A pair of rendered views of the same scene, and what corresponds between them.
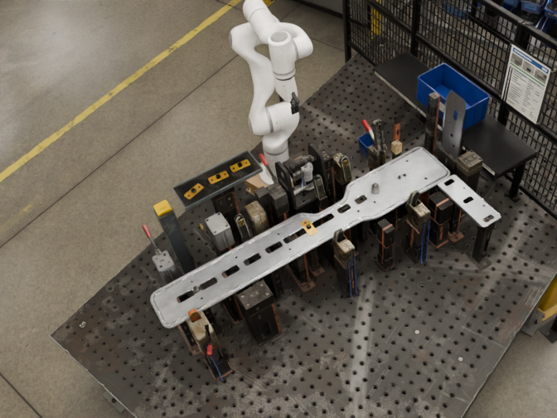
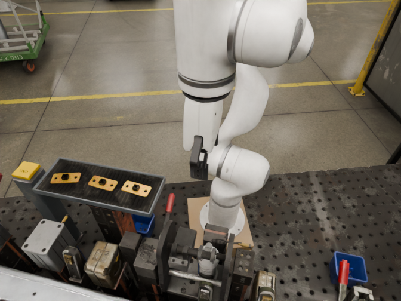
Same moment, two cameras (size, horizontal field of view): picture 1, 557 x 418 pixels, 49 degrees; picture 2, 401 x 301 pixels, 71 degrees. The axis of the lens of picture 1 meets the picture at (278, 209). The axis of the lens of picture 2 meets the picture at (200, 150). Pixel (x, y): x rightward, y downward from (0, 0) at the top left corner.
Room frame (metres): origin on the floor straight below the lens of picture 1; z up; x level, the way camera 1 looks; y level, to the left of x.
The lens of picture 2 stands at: (1.51, -0.32, 1.83)
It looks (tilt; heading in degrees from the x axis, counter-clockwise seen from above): 45 degrees down; 35
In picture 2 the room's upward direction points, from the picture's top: straight up
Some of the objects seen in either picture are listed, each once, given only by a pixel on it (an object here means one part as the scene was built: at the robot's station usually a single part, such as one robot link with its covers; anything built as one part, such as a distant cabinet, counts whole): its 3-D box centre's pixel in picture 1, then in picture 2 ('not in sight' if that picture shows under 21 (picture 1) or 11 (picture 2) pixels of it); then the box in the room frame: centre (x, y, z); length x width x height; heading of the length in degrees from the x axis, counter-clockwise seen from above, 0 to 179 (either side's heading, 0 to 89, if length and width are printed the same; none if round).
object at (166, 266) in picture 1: (173, 284); (4, 252); (1.48, 0.50, 0.88); 0.11 x 0.10 x 0.36; 21
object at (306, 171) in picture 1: (304, 195); (197, 280); (1.77, -0.13, 0.94); 0.18 x 0.13 x 0.49; 111
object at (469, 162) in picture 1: (465, 186); not in sight; (1.69, -0.85, 0.88); 0.08 x 0.08 x 0.36; 21
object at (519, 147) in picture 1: (448, 109); not in sight; (2.06, -0.87, 1.02); 0.90 x 0.22 x 0.03; 21
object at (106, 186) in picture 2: (218, 177); (102, 182); (1.77, 0.22, 1.17); 0.08 x 0.04 x 0.01; 107
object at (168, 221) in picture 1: (176, 240); (53, 211); (1.67, 0.47, 0.92); 0.08 x 0.08 x 0.44; 21
